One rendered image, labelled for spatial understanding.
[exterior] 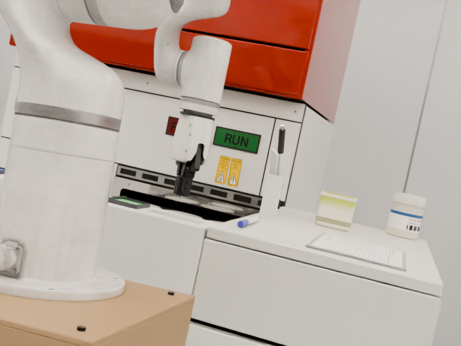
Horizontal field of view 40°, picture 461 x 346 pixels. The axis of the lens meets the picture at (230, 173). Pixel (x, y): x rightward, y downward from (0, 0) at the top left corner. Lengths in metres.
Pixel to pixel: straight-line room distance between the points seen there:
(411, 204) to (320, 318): 0.56
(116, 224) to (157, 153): 0.66
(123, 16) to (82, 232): 0.24
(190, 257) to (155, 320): 0.29
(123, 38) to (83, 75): 0.96
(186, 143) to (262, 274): 0.44
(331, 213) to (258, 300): 0.39
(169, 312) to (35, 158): 0.22
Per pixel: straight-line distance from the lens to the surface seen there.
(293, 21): 1.55
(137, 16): 0.73
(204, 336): 0.99
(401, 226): 1.44
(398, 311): 0.93
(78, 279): 0.74
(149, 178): 1.66
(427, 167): 3.02
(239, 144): 1.58
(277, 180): 1.21
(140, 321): 0.66
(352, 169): 3.03
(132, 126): 1.68
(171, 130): 1.64
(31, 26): 0.74
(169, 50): 1.35
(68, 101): 0.71
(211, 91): 1.32
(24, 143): 0.72
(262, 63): 1.54
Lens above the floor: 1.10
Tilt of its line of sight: 3 degrees down
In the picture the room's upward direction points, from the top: 12 degrees clockwise
